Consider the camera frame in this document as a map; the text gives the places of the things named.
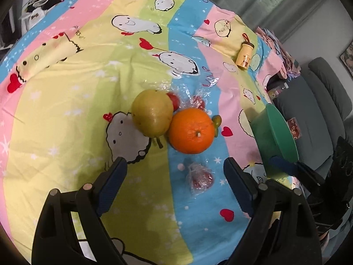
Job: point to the grey sofa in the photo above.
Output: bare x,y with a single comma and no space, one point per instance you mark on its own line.
323,110

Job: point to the framed wall picture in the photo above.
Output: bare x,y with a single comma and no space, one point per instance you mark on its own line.
347,58

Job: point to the folded pink cloth pile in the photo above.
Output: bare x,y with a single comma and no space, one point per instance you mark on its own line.
290,68

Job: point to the clear plastic bottle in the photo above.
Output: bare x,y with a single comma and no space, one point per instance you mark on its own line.
276,91

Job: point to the red tomato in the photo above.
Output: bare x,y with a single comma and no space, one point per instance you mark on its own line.
175,100

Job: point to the plastic-wrapped red fruits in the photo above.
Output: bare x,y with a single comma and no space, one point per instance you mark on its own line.
199,178

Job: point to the red patterned box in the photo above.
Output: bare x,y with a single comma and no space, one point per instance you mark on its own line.
294,128

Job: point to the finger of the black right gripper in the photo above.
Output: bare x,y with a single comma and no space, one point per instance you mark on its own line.
307,176

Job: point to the small green-orange fruit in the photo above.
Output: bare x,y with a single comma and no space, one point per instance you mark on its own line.
217,120

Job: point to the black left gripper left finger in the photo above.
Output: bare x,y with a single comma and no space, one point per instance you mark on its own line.
56,241

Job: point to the colourful cartoon bed sheet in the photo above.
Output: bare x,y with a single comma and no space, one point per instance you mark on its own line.
66,92

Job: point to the yellow cartoon bottle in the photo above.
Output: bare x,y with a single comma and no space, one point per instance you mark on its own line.
244,56

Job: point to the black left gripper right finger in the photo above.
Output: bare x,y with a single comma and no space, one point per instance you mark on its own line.
281,228

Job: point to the green plastic bowl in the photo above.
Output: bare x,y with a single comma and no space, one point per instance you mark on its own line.
274,139

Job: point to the plastic-wrapped red fruit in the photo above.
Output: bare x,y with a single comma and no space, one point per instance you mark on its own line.
197,102

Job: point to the yellow-green pear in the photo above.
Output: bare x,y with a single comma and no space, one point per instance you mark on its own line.
152,112

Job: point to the orange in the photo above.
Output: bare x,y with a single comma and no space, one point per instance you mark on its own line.
191,131

